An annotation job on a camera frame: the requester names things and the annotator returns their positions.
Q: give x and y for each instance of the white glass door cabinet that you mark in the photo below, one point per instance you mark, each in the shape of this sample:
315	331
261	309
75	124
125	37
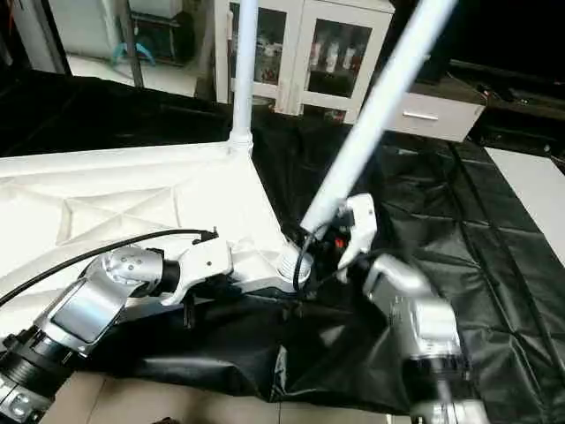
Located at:
309	53

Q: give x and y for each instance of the white plastic table leg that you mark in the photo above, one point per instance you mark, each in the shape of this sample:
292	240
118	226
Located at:
380	106
243	71

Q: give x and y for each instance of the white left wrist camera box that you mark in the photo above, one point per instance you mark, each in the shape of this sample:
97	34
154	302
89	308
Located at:
201	261

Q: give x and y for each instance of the white plastic table top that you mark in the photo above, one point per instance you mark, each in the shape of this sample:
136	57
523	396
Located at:
132	194

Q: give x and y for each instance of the white drawer unit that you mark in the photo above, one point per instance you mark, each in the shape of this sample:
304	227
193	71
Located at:
428	115

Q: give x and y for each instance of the clear plastic storage box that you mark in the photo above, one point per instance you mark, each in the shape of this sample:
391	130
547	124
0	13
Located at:
163	35

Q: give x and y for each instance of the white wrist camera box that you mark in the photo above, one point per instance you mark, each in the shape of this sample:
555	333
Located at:
360	221
201	261

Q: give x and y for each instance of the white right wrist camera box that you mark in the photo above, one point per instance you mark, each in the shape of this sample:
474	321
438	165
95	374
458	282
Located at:
360	221

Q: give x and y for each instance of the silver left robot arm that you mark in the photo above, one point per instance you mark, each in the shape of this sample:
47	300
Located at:
88	305

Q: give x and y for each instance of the black mat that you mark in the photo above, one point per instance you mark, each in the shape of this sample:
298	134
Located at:
459	265

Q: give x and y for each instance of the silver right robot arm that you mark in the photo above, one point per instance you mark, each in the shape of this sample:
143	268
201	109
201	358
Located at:
419	318

